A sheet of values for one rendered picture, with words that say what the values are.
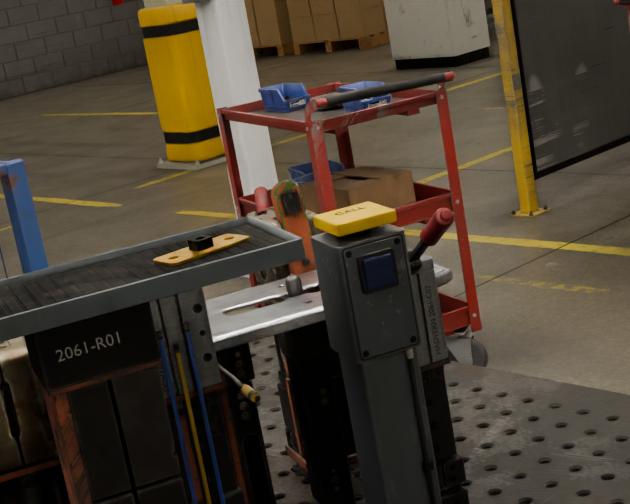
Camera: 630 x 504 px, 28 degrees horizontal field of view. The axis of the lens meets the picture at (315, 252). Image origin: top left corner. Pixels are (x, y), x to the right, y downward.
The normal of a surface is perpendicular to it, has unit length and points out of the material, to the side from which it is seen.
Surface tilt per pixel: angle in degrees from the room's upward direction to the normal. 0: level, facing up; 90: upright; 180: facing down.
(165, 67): 90
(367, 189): 90
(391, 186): 90
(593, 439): 0
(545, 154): 89
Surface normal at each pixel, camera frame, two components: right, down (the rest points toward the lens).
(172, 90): -0.72, 0.29
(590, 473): -0.18, -0.95
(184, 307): 0.37, 0.17
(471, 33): 0.66, 0.07
